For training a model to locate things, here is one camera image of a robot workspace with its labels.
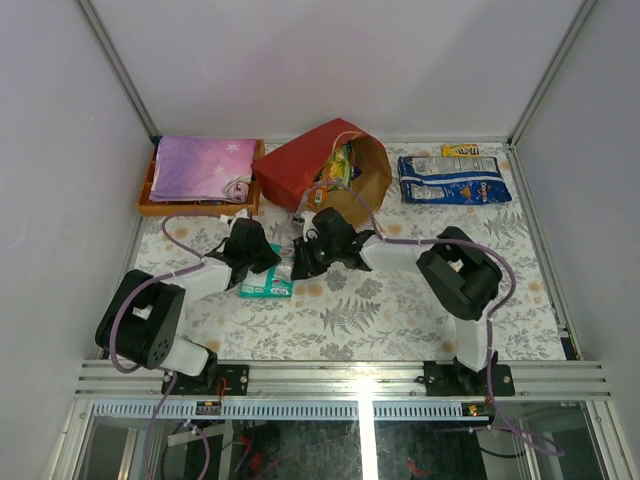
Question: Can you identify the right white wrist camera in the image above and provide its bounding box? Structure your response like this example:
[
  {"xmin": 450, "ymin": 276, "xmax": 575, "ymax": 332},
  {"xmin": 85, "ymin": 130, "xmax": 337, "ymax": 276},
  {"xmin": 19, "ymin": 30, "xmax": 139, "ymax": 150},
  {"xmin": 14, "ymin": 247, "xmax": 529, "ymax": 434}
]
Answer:
[{"xmin": 294, "ymin": 210, "xmax": 319, "ymax": 243}]

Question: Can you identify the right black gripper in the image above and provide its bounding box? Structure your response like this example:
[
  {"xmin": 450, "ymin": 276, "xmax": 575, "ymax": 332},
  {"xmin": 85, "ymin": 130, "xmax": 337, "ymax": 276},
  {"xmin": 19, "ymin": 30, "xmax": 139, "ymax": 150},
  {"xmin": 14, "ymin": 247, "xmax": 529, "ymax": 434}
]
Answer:
[{"xmin": 291, "ymin": 233, "xmax": 341, "ymax": 281}]

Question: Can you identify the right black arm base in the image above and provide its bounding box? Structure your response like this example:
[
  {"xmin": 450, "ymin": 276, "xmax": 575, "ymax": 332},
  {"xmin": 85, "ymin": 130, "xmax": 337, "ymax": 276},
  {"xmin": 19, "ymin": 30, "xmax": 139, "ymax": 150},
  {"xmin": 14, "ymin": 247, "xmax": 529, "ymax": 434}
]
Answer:
[{"xmin": 415, "ymin": 356, "xmax": 515, "ymax": 397}]

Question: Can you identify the yellow M&M candy packet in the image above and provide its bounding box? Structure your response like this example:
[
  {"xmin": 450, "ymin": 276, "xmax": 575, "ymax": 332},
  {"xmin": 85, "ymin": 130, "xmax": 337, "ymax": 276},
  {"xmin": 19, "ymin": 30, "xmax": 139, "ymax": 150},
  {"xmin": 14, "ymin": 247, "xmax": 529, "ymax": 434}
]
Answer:
[{"xmin": 441, "ymin": 143, "xmax": 481, "ymax": 158}]

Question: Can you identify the green yellow snack packet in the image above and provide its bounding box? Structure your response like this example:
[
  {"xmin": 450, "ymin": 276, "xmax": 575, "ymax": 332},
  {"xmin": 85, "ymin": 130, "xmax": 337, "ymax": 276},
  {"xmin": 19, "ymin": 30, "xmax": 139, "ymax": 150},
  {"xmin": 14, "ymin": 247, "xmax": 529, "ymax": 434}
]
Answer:
[{"xmin": 314, "ymin": 141, "xmax": 362, "ymax": 190}]

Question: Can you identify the teal red snack packet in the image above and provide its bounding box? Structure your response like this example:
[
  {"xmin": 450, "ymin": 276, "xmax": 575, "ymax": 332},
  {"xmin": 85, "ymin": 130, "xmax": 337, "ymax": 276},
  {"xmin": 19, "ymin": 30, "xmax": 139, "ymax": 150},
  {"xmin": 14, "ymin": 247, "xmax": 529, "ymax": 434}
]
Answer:
[{"xmin": 239, "ymin": 244, "xmax": 294, "ymax": 299}]

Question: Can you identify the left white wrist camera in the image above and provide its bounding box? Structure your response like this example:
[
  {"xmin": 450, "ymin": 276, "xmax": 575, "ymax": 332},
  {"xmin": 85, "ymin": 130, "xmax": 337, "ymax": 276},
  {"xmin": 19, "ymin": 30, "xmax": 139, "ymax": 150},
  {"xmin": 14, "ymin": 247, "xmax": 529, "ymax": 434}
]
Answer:
[{"xmin": 219, "ymin": 209, "xmax": 251, "ymax": 228}]

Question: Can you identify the red brown paper bag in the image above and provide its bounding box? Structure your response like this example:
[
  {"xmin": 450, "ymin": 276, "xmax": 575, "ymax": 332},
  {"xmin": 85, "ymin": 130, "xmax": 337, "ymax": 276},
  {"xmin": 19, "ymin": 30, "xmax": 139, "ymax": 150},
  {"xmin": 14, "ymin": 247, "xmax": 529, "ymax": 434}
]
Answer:
[{"xmin": 252, "ymin": 118, "xmax": 392, "ymax": 227}]

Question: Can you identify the orange plastic tray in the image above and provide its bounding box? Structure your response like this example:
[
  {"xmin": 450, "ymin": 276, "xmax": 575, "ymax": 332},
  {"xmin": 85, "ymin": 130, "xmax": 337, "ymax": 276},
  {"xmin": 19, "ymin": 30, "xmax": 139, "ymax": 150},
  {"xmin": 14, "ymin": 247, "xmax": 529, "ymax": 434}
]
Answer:
[{"xmin": 137, "ymin": 136, "xmax": 265, "ymax": 217}]

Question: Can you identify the purple Frozen fabric cloth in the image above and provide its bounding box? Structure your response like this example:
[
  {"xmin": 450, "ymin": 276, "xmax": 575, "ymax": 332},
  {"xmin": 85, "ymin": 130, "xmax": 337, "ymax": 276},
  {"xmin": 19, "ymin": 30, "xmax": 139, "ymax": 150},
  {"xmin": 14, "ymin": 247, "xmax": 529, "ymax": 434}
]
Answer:
[{"xmin": 150, "ymin": 136, "xmax": 257, "ymax": 203}]

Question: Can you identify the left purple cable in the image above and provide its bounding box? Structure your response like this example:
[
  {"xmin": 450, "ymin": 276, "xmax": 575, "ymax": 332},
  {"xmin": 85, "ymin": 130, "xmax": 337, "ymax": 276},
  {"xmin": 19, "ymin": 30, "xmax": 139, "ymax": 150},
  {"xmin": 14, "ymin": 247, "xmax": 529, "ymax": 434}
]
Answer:
[{"xmin": 107, "ymin": 211, "xmax": 236, "ymax": 480}]

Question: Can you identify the floral patterned table mat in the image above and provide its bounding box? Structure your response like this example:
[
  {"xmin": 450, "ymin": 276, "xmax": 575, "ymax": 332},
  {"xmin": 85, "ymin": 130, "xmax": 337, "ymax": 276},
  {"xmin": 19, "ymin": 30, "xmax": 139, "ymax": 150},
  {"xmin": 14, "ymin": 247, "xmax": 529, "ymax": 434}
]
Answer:
[{"xmin": 108, "ymin": 141, "xmax": 568, "ymax": 362}]

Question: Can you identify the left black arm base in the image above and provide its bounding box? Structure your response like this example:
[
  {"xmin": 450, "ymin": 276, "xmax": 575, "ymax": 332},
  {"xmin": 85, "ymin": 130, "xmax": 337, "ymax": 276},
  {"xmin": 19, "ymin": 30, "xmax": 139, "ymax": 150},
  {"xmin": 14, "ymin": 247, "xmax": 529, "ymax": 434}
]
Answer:
[{"xmin": 171, "ymin": 364, "xmax": 250, "ymax": 398}]

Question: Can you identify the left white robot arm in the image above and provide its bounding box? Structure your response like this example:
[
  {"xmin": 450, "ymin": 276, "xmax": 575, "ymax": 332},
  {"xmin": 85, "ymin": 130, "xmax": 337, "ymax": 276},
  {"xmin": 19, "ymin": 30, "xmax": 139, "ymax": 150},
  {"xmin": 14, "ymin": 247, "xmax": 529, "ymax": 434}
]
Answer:
[{"xmin": 95, "ymin": 215, "xmax": 280, "ymax": 395}]

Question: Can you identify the orange snack packet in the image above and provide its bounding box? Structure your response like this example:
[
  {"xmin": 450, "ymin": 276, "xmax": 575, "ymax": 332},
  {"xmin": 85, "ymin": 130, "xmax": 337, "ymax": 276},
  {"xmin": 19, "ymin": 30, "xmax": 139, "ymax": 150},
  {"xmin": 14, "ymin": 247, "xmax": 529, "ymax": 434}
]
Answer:
[{"xmin": 306, "ymin": 186, "xmax": 328, "ymax": 208}]

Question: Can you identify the aluminium front rail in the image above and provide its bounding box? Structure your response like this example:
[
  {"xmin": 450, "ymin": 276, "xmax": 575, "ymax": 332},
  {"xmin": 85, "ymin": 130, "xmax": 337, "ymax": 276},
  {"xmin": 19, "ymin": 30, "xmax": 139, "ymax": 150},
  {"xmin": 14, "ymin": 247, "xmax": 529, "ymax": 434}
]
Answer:
[{"xmin": 74, "ymin": 360, "xmax": 613, "ymax": 402}]

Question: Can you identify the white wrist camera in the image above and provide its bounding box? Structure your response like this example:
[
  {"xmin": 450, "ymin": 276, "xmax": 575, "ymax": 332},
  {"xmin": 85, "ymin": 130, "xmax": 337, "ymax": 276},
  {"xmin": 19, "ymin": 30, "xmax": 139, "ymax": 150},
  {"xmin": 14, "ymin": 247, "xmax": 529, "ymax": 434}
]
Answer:
[
  {"xmin": 219, "ymin": 209, "xmax": 251, "ymax": 228},
  {"xmin": 294, "ymin": 210, "xmax": 319, "ymax": 243}
]

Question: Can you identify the blue Doritos chip bag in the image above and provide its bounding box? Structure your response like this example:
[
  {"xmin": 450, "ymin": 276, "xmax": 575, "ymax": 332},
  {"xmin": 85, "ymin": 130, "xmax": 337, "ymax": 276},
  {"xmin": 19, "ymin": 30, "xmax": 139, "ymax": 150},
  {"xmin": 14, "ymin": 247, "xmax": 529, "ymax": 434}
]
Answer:
[{"xmin": 397, "ymin": 156, "xmax": 512, "ymax": 206}]

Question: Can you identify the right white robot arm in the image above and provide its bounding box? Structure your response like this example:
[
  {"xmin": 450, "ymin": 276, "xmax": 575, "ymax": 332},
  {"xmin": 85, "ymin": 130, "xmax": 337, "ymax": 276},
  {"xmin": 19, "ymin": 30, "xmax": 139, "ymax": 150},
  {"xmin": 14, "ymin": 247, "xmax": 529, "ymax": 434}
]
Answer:
[{"xmin": 291, "ymin": 208, "xmax": 502, "ymax": 395}]

